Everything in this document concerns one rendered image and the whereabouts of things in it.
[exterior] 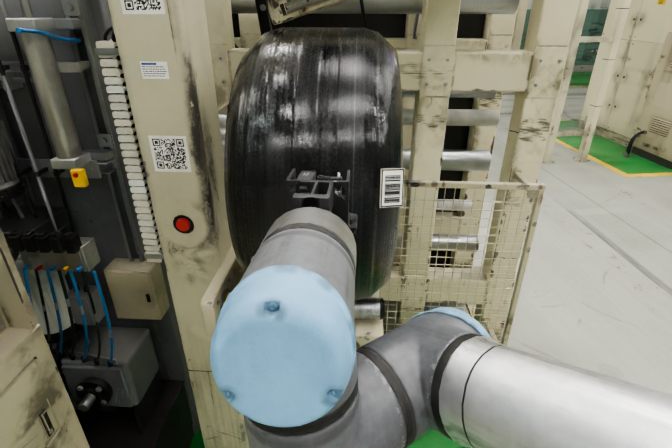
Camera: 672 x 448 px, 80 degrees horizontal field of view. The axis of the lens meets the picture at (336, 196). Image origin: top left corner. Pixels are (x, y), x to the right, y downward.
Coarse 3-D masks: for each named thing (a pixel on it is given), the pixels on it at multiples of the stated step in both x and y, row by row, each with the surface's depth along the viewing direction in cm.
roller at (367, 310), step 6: (228, 294) 87; (354, 300) 85; (360, 300) 85; (366, 300) 85; (372, 300) 85; (378, 300) 85; (354, 306) 84; (360, 306) 84; (366, 306) 84; (372, 306) 84; (378, 306) 84; (384, 306) 85; (354, 312) 84; (360, 312) 84; (366, 312) 84; (372, 312) 84; (378, 312) 84; (384, 312) 84; (354, 318) 85; (360, 318) 85; (366, 318) 85; (372, 318) 85; (378, 318) 85
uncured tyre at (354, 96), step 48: (288, 48) 67; (336, 48) 66; (384, 48) 69; (240, 96) 64; (288, 96) 62; (336, 96) 61; (384, 96) 63; (240, 144) 62; (288, 144) 60; (336, 144) 60; (384, 144) 61; (240, 192) 62; (240, 240) 67; (384, 240) 65
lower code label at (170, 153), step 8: (152, 136) 78; (160, 136) 78; (168, 136) 78; (176, 136) 78; (184, 136) 78; (152, 144) 79; (160, 144) 79; (168, 144) 79; (176, 144) 79; (184, 144) 79; (152, 152) 80; (160, 152) 80; (168, 152) 80; (176, 152) 80; (184, 152) 80; (160, 160) 81; (168, 160) 80; (176, 160) 80; (184, 160) 80; (160, 168) 81; (168, 168) 81; (176, 168) 81; (184, 168) 81
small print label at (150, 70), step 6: (144, 66) 73; (150, 66) 73; (156, 66) 73; (162, 66) 73; (144, 72) 73; (150, 72) 73; (156, 72) 73; (162, 72) 73; (144, 78) 74; (150, 78) 74; (156, 78) 74; (162, 78) 74; (168, 78) 74
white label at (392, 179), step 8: (392, 168) 61; (400, 168) 61; (384, 176) 61; (392, 176) 61; (400, 176) 62; (384, 184) 61; (392, 184) 61; (400, 184) 62; (384, 192) 61; (392, 192) 62; (400, 192) 62; (384, 200) 61; (392, 200) 62; (400, 200) 62
